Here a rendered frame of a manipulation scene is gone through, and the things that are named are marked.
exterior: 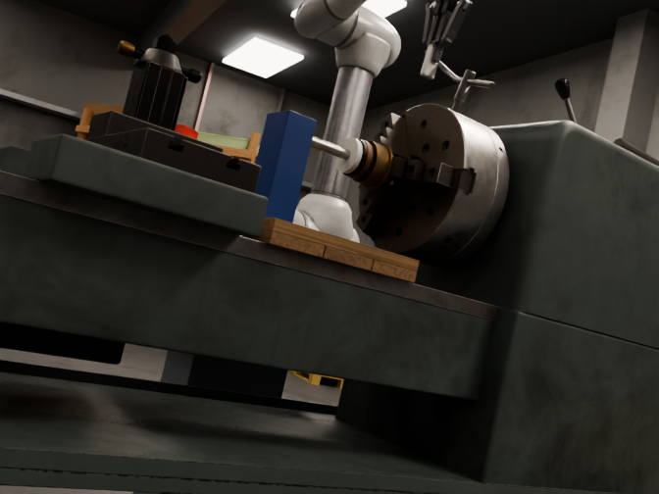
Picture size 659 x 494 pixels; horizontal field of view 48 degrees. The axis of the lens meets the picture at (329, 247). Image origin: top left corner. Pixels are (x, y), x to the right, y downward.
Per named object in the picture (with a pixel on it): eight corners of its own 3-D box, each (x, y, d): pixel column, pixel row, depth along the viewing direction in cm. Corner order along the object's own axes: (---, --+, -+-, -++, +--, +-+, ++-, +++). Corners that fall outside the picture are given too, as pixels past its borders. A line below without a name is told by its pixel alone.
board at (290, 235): (304, 266, 160) (308, 247, 160) (415, 282, 130) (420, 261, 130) (176, 231, 143) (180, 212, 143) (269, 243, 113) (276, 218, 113)
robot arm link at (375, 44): (267, 263, 211) (329, 278, 223) (298, 268, 198) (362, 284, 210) (328, 5, 217) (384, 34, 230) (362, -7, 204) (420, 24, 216)
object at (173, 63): (171, 81, 134) (175, 66, 134) (188, 76, 127) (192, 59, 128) (127, 66, 130) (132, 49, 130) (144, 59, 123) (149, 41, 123)
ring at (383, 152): (379, 148, 152) (343, 134, 147) (408, 147, 144) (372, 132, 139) (368, 192, 151) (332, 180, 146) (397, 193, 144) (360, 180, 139)
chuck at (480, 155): (371, 234, 171) (425, 105, 166) (455, 286, 146) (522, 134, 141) (339, 225, 166) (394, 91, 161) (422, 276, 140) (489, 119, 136)
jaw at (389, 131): (408, 174, 156) (401, 128, 161) (425, 163, 152) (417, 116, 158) (367, 159, 150) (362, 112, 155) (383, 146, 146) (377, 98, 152)
